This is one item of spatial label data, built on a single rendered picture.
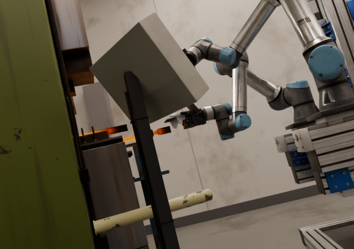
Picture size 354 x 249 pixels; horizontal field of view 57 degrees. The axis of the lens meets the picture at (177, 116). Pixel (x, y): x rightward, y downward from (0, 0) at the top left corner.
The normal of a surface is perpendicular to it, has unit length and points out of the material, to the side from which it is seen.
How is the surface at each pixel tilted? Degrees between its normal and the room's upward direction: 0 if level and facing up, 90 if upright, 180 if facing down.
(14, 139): 90
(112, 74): 120
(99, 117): 90
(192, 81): 90
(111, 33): 90
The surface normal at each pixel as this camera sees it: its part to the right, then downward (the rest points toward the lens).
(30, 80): 0.23, -0.21
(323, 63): -0.39, 0.10
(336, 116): -0.14, -0.11
